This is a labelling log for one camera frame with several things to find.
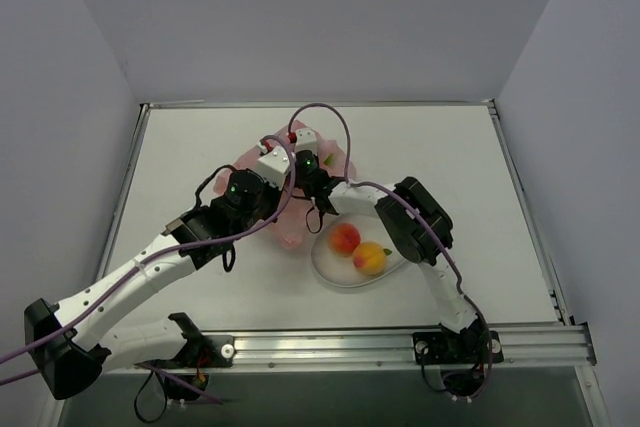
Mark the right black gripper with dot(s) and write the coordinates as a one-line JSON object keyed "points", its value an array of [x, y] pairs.
{"points": [[307, 177]]}

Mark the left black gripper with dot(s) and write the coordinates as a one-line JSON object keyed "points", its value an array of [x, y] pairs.
{"points": [[273, 195]]}

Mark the pink plastic bag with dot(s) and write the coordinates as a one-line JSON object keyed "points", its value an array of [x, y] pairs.
{"points": [[290, 229]]}

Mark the orange fake peach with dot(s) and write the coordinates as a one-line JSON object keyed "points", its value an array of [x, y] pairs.
{"points": [[370, 258]]}

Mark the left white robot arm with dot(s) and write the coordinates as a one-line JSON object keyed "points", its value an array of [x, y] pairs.
{"points": [[75, 340]]}

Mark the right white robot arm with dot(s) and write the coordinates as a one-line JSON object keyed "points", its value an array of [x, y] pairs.
{"points": [[420, 230]]}

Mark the white oval plate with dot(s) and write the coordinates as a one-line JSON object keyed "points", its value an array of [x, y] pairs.
{"points": [[339, 271]]}

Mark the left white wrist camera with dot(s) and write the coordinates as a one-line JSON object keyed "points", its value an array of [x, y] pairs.
{"points": [[274, 165]]}

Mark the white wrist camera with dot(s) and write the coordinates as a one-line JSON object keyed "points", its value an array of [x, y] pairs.
{"points": [[274, 165], [304, 139]]}

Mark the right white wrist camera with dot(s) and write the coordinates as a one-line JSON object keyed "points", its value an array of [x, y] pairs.
{"points": [[304, 139]]}

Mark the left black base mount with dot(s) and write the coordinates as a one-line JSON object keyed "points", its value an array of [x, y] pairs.
{"points": [[215, 351]]}

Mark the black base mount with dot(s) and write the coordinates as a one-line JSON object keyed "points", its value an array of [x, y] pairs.
{"points": [[215, 351], [442, 347]]}

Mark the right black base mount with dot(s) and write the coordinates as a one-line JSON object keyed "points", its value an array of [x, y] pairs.
{"points": [[442, 347]]}

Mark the aluminium front rail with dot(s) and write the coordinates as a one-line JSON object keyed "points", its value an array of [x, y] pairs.
{"points": [[350, 350]]}

